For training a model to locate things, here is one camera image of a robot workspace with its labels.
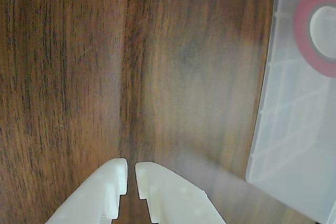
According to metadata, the red tape roll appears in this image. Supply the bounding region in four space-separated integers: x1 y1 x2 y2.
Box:
292 0 336 79

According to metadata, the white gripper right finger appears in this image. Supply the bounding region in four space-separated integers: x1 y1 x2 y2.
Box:
134 162 227 224

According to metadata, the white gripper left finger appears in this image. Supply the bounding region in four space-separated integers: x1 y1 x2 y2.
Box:
44 157 129 224

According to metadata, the translucent plastic storage box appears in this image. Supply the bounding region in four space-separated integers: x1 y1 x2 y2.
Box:
245 0 336 224

